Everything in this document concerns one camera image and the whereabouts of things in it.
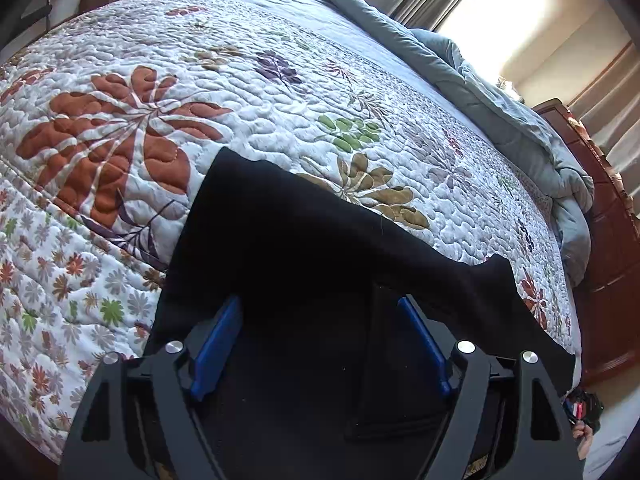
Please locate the black pants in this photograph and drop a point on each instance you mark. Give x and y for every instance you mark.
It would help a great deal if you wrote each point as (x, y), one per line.
(300, 235)

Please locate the person's right hand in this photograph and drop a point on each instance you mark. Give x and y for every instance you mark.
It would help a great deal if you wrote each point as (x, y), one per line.
(584, 440)

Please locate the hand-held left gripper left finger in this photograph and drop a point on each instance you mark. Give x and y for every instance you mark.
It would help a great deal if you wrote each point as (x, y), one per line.
(220, 345)

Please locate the floral quilted bedspread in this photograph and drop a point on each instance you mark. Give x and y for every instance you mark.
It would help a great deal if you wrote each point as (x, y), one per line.
(150, 85)

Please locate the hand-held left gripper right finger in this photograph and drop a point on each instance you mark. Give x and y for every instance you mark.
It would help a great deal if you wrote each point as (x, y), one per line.
(425, 345)

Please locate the grey-blue comforter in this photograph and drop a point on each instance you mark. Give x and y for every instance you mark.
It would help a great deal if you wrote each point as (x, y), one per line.
(500, 110)

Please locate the wooden headboard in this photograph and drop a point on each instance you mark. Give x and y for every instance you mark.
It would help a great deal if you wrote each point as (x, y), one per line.
(610, 260)

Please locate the beige pleated curtain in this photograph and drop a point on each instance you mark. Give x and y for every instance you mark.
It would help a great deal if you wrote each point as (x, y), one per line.
(615, 125)

